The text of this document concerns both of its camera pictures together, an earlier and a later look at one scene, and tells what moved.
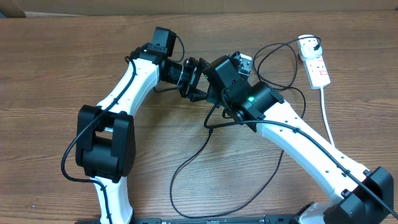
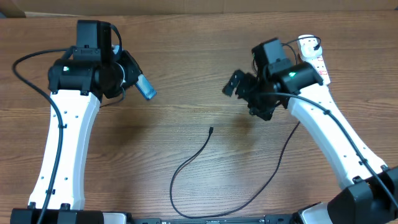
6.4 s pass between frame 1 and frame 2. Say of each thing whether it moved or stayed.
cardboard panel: stayed
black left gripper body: moved
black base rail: stayed
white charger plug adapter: stayed
